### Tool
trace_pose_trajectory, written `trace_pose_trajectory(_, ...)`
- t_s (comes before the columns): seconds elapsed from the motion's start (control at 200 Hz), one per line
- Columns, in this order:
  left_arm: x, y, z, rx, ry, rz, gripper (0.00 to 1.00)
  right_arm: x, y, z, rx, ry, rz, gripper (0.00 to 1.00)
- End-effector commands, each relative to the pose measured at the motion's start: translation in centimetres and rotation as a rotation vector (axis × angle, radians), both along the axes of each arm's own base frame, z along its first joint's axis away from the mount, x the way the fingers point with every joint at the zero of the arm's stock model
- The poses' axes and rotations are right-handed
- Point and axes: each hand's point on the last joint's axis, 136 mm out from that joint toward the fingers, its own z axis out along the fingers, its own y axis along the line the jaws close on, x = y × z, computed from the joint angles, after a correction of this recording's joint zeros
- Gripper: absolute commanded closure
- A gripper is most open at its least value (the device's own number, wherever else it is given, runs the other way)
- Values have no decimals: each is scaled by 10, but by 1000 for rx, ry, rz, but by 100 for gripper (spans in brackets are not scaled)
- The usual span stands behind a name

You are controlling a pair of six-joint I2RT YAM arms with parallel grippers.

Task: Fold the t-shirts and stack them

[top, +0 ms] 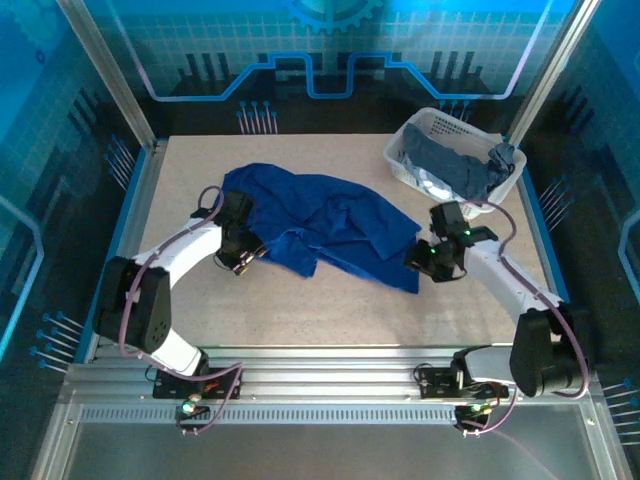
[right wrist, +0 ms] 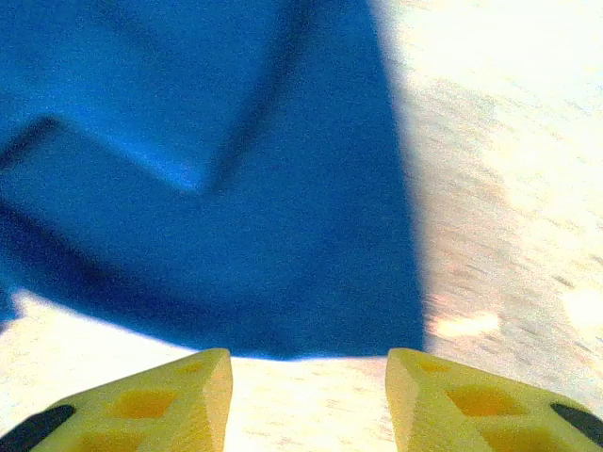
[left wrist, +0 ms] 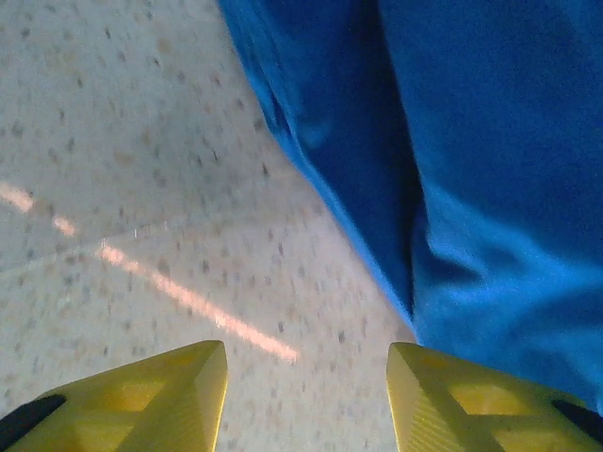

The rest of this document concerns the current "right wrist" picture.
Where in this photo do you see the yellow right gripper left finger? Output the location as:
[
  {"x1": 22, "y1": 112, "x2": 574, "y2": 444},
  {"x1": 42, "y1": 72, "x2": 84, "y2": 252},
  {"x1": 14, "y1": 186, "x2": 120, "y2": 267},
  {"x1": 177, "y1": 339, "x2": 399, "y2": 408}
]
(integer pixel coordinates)
[{"x1": 0, "y1": 347, "x2": 234, "y2": 452}]

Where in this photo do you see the blue t-shirt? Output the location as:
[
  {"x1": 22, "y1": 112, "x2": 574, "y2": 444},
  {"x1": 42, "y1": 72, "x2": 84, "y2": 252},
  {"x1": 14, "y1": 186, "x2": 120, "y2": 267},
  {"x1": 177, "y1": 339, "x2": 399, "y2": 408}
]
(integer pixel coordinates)
[{"x1": 0, "y1": 0, "x2": 428, "y2": 362}]

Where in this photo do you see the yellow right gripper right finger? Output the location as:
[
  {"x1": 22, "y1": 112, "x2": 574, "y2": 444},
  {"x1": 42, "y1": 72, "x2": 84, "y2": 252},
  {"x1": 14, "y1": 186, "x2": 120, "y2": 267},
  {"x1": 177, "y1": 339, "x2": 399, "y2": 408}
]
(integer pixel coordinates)
[{"x1": 384, "y1": 347, "x2": 603, "y2": 452}]

